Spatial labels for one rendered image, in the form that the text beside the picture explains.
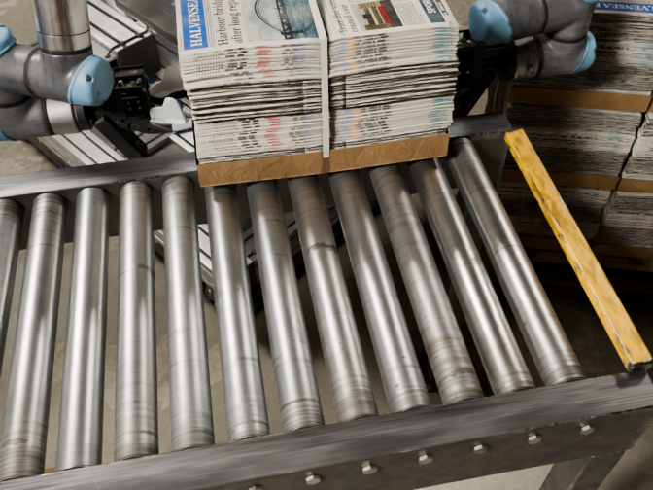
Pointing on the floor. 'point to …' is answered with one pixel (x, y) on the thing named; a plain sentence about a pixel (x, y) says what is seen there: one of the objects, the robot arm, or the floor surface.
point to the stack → (591, 147)
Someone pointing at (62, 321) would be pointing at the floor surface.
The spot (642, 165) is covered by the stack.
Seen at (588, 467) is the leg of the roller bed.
